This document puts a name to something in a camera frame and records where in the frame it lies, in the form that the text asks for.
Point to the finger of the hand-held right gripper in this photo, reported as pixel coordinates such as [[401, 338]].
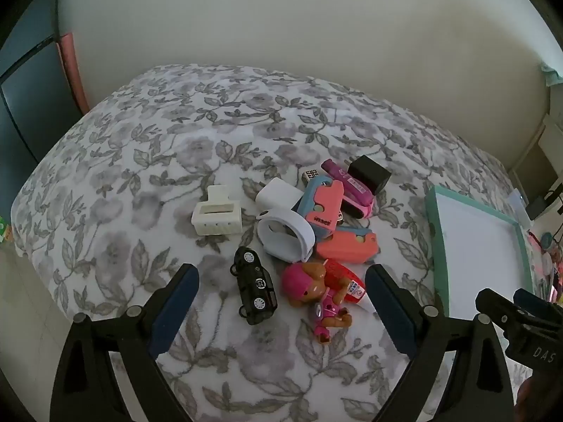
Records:
[[539, 302], [499, 307]]

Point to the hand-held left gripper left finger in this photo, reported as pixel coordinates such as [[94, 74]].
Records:
[[176, 305]]

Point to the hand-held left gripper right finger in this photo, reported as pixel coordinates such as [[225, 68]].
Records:
[[391, 312]]

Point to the red glue tube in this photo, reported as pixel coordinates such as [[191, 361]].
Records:
[[347, 279]]

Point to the teal-rimmed white tray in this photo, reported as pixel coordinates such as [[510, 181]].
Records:
[[479, 246]]

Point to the black clip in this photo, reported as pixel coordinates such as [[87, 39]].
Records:
[[255, 285]]

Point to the doll with pink hat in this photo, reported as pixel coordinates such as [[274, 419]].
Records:
[[303, 281]]

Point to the white hair claw clip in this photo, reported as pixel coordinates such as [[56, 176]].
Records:
[[220, 220]]

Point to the pink silicone wristband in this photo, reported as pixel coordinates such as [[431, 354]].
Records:
[[358, 206]]

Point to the pink and blue printed toy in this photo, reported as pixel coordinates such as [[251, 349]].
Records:
[[323, 202]]

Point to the purple lighter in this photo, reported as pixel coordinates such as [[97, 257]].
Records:
[[343, 176]]

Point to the white charger block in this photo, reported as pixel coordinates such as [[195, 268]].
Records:
[[277, 193]]

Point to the key-patterned rectangular block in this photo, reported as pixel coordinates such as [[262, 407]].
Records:
[[310, 176]]

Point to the pile of colourful trinkets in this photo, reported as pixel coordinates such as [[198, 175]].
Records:
[[547, 259]]

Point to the black box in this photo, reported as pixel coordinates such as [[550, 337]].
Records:
[[536, 209]]

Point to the white device with light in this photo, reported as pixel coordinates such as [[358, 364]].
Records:
[[519, 206]]

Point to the black charger cube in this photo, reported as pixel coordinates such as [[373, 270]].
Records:
[[369, 173]]

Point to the white cabinet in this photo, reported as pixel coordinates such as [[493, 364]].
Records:
[[552, 145]]

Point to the grey floral bed blanket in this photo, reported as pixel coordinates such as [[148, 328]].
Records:
[[176, 140]]

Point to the dark wardrobe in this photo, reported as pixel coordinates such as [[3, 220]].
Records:
[[31, 96]]

